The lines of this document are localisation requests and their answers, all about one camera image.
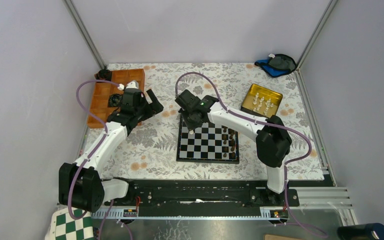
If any gold metal tin box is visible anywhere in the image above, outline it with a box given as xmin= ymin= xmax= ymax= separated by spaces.
xmin=240 ymin=83 xmax=283 ymax=118

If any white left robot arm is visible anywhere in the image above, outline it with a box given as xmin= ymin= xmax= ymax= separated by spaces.
xmin=58 ymin=88 xmax=164 ymax=213

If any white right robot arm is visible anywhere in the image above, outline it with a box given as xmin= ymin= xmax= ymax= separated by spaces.
xmin=175 ymin=90 xmax=292 ymax=206

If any dark rolled cloth corner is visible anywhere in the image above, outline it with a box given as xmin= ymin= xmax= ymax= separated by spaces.
xmin=94 ymin=69 xmax=113 ymax=82

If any dark rolled cloth in tray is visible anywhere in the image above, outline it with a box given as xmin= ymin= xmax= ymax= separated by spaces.
xmin=107 ymin=93 xmax=123 ymax=108

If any dark chess pieces row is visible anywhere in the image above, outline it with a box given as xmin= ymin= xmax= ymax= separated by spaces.
xmin=221 ymin=126 xmax=237 ymax=161

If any floral white table mat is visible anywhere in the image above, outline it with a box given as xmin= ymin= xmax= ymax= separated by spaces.
xmin=101 ymin=63 xmax=313 ymax=180

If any blue black cloth bundle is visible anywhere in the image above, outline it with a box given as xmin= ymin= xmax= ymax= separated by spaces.
xmin=254 ymin=53 xmax=297 ymax=78

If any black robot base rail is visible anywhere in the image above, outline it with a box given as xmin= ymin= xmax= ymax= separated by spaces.
xmin=113 ymin=179 xmax=300 ymax=218

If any orange wooden divided tray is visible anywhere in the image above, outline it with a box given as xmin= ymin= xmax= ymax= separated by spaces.
xmin=89 ymin=68 xmax=145 ymax=122

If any green white rolled chess mat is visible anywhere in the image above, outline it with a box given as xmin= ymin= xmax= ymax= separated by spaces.
xmin=44 ymin=207 xmax=95 ymax=240

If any black white chess board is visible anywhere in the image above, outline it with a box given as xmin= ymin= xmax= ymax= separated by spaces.
xmin=176 ymin=117 xmax=240 ymax=164

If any dark cylinder bottle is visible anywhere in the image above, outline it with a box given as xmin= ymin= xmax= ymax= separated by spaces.
xmin=337 ymin=223 xmax=384 ymax=240

